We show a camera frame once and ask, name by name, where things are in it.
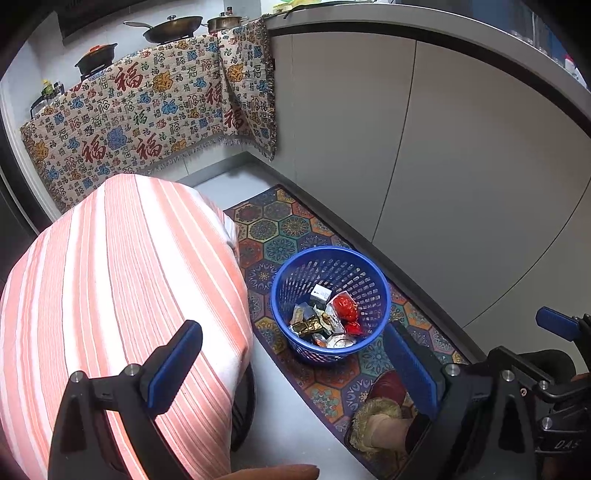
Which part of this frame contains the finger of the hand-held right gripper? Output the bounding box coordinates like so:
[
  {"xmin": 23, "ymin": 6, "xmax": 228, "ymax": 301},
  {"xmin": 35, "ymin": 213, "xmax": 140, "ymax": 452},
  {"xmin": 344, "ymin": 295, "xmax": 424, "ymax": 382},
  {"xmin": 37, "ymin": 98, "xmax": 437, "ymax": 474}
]
[
  {"xmin": 536, "ymin": 307, "xmax": 591, "ymax": 342},
  {"xmin": 488, "ymin": 346, "xmax": 555, "ymax": 394}
]

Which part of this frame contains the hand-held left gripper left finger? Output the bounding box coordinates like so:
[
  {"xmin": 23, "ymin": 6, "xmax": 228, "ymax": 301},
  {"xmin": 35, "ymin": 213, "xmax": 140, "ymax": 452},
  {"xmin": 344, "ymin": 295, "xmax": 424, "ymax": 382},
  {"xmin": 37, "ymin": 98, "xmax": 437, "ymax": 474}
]
[{"xmin": 46, "ymin": 320, "xmax": 204, "ymax": 480}]

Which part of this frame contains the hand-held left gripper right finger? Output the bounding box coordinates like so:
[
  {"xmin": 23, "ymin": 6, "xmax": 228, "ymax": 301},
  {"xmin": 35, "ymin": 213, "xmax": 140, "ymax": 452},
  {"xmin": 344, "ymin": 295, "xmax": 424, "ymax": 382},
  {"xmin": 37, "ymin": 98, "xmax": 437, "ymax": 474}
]
[{"xmin": 383, "ymin": 320, "xmax": 539, "ymax": 480}]

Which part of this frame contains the red plastic wrapper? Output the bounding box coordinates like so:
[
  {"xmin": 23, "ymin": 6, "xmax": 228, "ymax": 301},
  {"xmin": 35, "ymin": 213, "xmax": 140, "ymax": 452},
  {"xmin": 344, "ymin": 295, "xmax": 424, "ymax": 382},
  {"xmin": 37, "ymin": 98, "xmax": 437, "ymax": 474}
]
[{"xmin": 331, "ymin": 295, "xmax": 359, "ymax": 324}]

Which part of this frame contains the beige paper box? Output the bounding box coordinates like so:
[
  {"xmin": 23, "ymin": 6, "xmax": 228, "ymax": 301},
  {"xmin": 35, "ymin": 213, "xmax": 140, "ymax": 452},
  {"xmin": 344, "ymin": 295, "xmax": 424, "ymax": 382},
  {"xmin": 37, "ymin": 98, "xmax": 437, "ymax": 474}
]
[{"xmin": 289, "ymin": 316, "xmax": 325, "ymax": 337}]

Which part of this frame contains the blue plastic basket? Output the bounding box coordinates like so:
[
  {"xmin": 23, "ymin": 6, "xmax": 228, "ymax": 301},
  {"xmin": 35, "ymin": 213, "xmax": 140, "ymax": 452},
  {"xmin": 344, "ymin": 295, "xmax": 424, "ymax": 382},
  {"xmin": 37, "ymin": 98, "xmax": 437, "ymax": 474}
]
[{"xmin": 270, "ymin": 246, "xmax": 393, "ymax": 367}]

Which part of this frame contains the dark red fluffy slipper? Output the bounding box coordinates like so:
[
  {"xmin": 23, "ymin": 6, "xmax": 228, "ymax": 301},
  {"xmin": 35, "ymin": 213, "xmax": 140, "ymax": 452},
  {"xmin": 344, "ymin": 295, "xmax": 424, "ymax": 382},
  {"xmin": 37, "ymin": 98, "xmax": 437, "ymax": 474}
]
[{"xmin": 348, "ymin": 369, "xmax": 433, "ymax": 465}]

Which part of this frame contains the orange striped tablecloth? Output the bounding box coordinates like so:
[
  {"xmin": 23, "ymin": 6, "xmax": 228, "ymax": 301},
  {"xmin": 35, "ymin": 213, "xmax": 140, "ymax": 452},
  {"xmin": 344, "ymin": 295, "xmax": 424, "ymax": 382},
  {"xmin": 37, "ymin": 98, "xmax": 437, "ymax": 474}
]
[{"xmin": 0, "ymin": 173, "xmax": 254, "ymax": 480}]

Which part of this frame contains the patterned floor mat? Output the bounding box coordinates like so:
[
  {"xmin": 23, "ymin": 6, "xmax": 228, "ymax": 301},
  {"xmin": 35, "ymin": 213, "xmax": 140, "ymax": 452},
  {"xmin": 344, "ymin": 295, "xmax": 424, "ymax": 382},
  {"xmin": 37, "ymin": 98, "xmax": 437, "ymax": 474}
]
[{"xmin": 223, "ymin": 185, "xmax": 472, "ymax": 480}]

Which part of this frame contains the grey kitchen counter cabinet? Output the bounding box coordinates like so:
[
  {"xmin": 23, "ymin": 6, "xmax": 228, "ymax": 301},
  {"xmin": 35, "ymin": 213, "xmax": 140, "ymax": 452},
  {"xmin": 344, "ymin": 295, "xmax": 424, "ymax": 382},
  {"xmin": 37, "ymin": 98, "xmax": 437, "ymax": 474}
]
[{"xmin": 262, "ymin": 0, "xmax": 591, "ymax": 372}]

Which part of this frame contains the grey refrigerator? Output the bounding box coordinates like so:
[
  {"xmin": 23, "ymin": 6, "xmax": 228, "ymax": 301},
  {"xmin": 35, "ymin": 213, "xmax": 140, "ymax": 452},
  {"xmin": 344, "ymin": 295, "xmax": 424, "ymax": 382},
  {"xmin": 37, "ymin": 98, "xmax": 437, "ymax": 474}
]
[{"xmin": 0, "ymin": 124, "xmax": 52, "ymax": 232}]

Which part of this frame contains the large printed cloth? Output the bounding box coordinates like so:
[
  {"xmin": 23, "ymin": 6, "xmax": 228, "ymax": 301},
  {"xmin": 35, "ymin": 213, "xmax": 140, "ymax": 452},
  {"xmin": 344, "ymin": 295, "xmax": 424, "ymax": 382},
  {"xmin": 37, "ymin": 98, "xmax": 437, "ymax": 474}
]
[{"xmin": 19, "ymin": 36, "xmax": 223, "ymax": 214}]

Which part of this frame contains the white red bottle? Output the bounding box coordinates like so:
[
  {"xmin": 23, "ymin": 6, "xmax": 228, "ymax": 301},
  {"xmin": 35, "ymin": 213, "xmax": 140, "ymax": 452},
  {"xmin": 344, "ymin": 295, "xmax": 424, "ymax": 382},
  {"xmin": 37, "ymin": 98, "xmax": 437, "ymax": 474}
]
[{"xmin": 562, "ymin": 54, "xmax": 590, "ymax": 89}]

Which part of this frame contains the black spice rack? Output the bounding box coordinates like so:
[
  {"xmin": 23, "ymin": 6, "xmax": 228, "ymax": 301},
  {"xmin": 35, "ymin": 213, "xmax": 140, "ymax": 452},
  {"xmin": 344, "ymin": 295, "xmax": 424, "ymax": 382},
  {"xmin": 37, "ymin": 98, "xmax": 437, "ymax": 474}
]
[{"xmin": 30, "ymin": 79, "xmax": 66, "ymax": 117}]

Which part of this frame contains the black clay pot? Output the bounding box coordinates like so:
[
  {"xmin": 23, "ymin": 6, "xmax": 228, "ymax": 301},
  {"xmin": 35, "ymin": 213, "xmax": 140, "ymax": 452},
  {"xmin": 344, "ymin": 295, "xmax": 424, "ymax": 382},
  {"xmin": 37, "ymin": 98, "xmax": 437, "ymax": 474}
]
[{"xmin": 74, "ymin": 42, "xmax": 119, "ymax": 78}]

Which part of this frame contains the black wok with lid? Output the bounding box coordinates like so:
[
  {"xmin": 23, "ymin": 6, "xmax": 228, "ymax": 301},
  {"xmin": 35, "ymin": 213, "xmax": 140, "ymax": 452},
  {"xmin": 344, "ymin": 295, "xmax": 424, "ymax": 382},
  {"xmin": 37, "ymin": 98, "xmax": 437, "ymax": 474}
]
[{"xmin": 122, "ymin": 14, "xmax": 204, "ymax": 45}]

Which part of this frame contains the steel pot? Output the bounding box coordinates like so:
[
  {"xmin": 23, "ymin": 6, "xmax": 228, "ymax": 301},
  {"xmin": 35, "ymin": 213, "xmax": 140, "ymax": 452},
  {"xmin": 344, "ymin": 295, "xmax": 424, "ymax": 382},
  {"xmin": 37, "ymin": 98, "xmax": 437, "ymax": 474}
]
[{"xmin": 203, "ymin": 6, "xmax": 250, "ymax": 34}]

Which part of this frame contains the black range hood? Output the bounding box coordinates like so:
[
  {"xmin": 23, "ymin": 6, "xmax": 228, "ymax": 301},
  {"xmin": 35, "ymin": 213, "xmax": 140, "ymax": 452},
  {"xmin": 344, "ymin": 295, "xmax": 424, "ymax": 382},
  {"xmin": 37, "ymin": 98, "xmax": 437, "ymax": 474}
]
[{"xmin": 58, "ymin": 0, "xmax": 128, "ymax": 45}]

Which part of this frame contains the yellow green plastic holder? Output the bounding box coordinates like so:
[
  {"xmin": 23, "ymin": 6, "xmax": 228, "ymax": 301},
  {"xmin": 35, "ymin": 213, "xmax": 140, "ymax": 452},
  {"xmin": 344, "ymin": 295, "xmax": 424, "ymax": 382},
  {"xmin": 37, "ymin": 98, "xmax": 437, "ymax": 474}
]
[{"xmin": 272, "ymin": 0, "xmax": 325, "ymax": 13}]

